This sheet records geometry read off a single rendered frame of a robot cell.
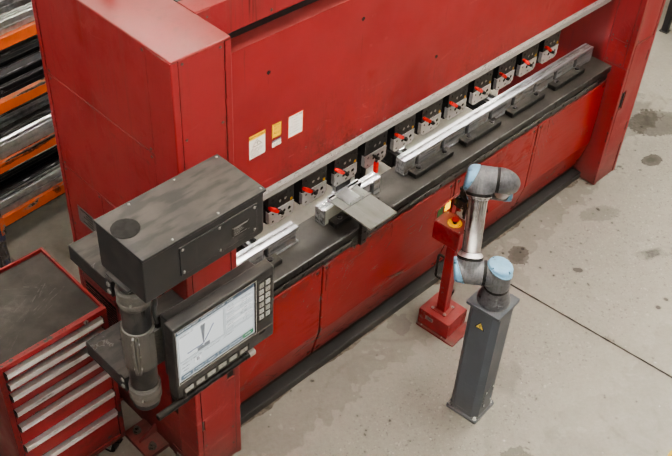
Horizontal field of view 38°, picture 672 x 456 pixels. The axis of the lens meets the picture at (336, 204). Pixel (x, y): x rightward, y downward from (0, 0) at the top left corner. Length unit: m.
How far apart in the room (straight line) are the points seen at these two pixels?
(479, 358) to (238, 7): 2.11
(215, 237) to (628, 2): 3.44
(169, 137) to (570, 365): 2.85
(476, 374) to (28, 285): 2.10
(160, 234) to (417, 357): 2.52
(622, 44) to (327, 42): 2.50
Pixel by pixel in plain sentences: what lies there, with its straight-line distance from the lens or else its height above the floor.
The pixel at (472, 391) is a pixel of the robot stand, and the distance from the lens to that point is 4.88.
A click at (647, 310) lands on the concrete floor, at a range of 5.82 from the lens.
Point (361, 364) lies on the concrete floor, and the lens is 5.19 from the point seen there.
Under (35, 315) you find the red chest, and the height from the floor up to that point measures 0.98.
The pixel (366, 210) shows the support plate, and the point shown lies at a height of 1.00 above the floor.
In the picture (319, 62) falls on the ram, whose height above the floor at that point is 1.83.
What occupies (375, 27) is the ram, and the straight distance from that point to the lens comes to 4.16.
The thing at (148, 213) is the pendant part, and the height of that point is 1.95.
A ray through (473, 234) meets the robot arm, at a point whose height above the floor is 1.12.
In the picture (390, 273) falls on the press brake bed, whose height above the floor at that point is 0.38.
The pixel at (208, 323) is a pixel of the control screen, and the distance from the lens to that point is 3.31.
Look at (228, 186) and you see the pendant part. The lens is 3.17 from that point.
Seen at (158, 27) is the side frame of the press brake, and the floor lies 2.30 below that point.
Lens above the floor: 3.98
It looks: 41 degrees down
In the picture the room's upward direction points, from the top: 4 degrees clockwise
